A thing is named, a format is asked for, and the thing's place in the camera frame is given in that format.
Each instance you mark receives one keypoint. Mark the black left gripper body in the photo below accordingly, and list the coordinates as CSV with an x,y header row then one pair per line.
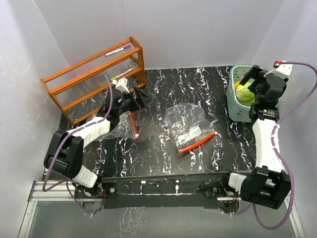
x,y
128,103

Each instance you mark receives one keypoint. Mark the aluminium frame rail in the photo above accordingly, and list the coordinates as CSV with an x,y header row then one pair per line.
x,y
132,210

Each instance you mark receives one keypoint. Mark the pink capped white marker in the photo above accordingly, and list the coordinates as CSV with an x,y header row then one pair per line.
x,y
117,50

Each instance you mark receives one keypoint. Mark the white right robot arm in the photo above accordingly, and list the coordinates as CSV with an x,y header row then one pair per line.
x,y
268,184

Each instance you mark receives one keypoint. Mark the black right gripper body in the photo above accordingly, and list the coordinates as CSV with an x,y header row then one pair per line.
x,y
258,96

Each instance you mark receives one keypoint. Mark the teal plastic basket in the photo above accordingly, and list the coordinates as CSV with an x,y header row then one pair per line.
x,y
236,111

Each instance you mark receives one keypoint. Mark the clear zip bag red seal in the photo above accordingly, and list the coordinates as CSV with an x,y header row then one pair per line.
x,y
126,128

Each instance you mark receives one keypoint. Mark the yellow fake fruit piece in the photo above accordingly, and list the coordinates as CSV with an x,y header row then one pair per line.
x,y
236,85

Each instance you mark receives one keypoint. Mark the green fake cabbage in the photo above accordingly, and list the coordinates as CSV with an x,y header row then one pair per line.
x,y
244,96

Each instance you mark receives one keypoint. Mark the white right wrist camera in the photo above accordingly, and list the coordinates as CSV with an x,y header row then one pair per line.
x,y
282,69

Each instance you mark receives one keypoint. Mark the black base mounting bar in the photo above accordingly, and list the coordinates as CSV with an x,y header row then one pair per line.
x,y
188,190

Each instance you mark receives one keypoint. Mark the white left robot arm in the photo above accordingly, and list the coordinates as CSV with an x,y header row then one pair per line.
x,y
65,152

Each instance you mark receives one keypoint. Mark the green capped white marker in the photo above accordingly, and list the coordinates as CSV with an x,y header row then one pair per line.
x,y
120,75

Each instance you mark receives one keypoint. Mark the orange wooden shelf rack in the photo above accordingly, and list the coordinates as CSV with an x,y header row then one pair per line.
x,y
76,89

